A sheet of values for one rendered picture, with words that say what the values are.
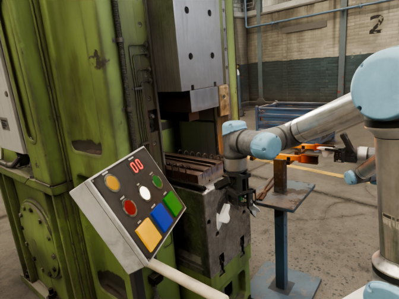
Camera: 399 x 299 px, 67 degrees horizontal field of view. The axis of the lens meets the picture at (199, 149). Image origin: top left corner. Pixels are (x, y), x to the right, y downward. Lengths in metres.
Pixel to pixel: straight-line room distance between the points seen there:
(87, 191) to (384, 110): 0.69
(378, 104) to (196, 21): 0.96
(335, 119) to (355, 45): 8.43
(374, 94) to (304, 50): 9.31
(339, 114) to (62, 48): 1.21
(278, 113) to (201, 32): 4.10
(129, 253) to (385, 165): 0.64
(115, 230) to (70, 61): 0.91
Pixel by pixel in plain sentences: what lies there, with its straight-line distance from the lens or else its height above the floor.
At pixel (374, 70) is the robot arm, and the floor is 1.43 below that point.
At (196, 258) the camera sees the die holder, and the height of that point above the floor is 0.53.
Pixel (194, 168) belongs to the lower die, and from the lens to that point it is 1.46.
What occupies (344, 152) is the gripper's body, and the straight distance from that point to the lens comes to 1.82.
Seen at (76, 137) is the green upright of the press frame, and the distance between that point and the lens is 1.58.
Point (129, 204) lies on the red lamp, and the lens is 0.89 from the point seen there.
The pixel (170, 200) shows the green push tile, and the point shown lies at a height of 1.03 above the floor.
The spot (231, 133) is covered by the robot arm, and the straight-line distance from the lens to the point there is 0.90.
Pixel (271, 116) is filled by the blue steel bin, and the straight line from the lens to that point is 5.45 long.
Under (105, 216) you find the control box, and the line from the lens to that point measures 0.85.
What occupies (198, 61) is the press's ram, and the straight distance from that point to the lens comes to 1.36.
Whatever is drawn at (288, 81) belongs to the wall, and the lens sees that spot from 10.16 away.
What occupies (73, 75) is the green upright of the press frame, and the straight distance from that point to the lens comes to 1.53.
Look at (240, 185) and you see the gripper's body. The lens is 0.94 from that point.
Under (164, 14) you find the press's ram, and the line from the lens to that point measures 1.33.
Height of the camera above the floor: 1.45
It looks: 15 degrees down
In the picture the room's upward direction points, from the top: 5 degrees counter-clockwise
